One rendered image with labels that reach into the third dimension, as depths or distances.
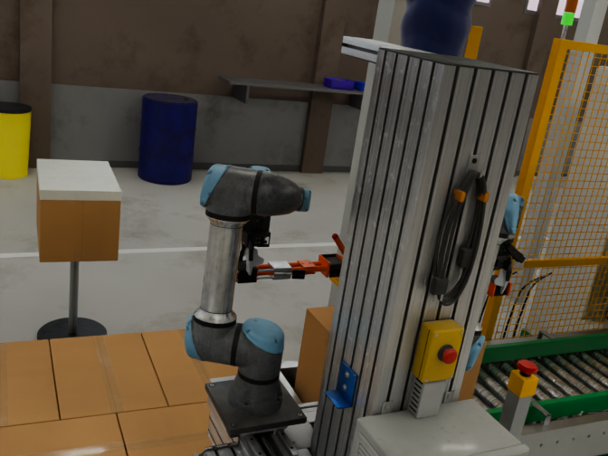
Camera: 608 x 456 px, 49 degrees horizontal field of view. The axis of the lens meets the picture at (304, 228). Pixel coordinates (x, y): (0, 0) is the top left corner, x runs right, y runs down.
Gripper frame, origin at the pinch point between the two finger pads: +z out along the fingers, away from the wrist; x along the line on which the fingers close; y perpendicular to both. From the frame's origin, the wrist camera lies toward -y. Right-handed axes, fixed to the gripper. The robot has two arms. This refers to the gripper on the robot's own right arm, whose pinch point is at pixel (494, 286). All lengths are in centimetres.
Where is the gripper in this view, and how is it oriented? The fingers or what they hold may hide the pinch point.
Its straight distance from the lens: 257.6
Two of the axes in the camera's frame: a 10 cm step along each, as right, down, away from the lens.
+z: -1.6, 9.3, 3.3
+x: 4.3, 3.6, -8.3
